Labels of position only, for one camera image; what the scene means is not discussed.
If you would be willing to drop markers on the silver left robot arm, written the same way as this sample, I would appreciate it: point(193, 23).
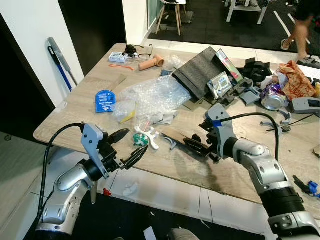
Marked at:
point(65, 191)

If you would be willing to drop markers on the white green plastic part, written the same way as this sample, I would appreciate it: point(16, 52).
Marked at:
point(145, 136)

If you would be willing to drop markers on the long green pink carton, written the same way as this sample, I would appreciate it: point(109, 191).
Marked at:
point(229, 65)

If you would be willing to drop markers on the flat light wood board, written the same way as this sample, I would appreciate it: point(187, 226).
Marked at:
point(112, 83)

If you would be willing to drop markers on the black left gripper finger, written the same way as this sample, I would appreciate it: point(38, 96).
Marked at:
point(119, 136)
point(135, 155)

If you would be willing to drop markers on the silver packet with display print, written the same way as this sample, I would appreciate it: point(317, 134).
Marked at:
point(220, 84)

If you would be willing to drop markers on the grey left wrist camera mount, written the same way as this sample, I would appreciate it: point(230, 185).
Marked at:
point(92, 139)

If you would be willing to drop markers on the grey curved plastic clip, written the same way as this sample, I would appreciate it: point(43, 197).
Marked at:
point(170, 143)

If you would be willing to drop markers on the orange patterned crumpled bag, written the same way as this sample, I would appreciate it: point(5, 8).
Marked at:
point(297, 80)

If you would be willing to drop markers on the thin orange strip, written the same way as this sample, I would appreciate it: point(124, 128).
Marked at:
point(124, 66)

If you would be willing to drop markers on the grey handheld device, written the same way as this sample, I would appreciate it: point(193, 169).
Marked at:
point(305, 105)

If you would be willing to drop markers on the small red plastic bit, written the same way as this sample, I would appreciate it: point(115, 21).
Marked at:
point(106, 191)

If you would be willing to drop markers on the white metal frame stand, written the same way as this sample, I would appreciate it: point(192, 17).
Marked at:
point(247, 7)

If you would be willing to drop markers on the brown cardboard piece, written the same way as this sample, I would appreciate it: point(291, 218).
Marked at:
point(177, 134)

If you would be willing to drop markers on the clear bubble wrap sheet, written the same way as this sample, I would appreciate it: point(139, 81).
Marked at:
point(150, 97)

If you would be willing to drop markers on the yellow plastic scrap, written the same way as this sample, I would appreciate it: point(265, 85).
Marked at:
point(127, 116)

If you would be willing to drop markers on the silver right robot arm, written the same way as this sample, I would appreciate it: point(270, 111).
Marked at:
point(267, 175)

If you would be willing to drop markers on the black foam insert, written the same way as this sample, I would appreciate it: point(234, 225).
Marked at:
point(255, 70)

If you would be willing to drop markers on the small wooden block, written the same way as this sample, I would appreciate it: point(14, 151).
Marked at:
point(316, 151)

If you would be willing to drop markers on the small clear plastic bag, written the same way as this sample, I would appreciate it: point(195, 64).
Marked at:
point(173, 62)

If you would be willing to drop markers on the blue card package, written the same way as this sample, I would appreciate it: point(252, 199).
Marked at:
point(105, 101)

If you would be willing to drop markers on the black power adapter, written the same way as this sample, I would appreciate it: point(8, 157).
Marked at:
point(130, 50)

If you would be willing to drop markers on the small white blue box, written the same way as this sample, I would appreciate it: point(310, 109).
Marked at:
point(117, 57)

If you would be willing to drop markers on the wooden legged chair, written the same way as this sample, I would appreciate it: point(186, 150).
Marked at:
point(172, 12)

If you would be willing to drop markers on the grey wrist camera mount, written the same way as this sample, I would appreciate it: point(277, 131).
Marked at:
point(92, 139)
point(220, 125)

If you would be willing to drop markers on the grey pointed metal rod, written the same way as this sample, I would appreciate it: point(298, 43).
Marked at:
point(93, 192)

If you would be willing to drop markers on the person's bare leg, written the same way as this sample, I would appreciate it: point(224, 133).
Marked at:
point(301, 32)

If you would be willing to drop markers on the black and blue connector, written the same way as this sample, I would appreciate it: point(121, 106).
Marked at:
point(306, 186)

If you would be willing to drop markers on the white paper scrap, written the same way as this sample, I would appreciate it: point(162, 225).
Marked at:
point(150, 233)

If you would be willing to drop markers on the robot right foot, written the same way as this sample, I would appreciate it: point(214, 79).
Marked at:
point(183, 234)

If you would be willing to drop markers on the crushed purple drink can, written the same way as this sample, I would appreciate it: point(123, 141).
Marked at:
point(273, 97)

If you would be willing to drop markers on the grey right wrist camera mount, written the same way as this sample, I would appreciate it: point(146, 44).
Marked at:
point(220, 125)

